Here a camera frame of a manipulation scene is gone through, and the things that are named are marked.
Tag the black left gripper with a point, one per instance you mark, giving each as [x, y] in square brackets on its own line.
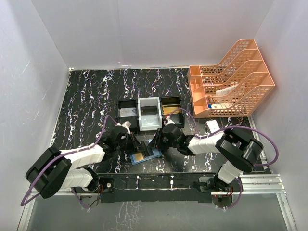
[135, 145]

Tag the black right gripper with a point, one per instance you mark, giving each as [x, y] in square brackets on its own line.
[157, 142]

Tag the blue card holder wallet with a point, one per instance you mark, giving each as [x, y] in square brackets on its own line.
[156, 152]

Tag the black card from holder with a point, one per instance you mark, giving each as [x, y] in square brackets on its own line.
[149, 110]

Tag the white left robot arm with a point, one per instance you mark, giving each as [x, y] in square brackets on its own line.
[60, 169]

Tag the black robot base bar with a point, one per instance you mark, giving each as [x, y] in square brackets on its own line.
[162, 187]

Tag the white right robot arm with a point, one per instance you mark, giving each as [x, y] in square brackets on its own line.
[239, 148]

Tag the white middle card tray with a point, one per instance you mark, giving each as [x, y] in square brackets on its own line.
[150, 122]

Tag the white silver card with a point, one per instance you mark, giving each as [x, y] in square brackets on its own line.
[128, 112]

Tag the black left card tray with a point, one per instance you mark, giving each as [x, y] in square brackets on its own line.
[127, 104]

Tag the black card tray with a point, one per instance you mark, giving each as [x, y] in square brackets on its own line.
[127, 104]
[177, 115]

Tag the black right card tray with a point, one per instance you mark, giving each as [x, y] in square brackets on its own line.
[177, 115]

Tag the white bottle in organizer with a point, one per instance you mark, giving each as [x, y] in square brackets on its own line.
[220, 106]

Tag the white paper in organizer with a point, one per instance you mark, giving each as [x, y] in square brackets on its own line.
[225, 91]

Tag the orange plastic file organizer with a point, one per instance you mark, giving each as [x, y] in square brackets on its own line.
[243, 65]

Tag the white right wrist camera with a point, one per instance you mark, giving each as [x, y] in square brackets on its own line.
[168, 121]

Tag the aluminium frame rail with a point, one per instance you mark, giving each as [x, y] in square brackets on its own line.
[268, 183]

